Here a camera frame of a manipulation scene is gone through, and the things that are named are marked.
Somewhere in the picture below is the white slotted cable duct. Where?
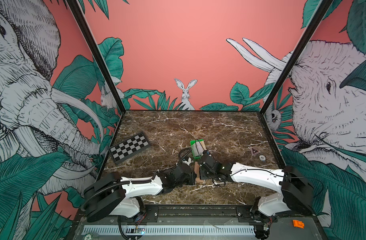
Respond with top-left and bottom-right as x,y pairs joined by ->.
81,225 -> 255,236

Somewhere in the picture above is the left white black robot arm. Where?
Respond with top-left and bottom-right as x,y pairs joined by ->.
80,163 -> 197,223

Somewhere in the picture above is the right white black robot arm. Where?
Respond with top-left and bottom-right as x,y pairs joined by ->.
198,151 -> 314,221

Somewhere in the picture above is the tan leather card holder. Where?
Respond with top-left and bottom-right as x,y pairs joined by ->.
194,162 -> 203,184

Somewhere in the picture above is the right black frame post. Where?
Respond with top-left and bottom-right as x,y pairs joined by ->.
259,0 -> 333,115

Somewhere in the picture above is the orange connector block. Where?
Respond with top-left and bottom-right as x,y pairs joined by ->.
292,220 -> 305,229

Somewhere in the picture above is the black frame post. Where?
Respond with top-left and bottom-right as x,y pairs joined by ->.
67,0 -> 126,115
259,0 -> 333,115

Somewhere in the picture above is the green plastic card tray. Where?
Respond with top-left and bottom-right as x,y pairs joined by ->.
190,139 -> 206,160

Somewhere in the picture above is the black mounting rail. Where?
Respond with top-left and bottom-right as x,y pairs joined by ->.
74,204 -> 273,224

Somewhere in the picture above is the left black frame post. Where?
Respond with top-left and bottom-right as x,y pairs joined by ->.
67,0 -> 126,115

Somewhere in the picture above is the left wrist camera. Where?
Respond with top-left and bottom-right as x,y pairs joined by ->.
183,158 -> 194,166

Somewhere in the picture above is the black white checkerboard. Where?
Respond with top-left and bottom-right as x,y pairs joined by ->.
110,132 -> 151,165

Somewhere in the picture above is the triangle marker sticker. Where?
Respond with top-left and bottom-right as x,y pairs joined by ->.
249,147 -> 260,156

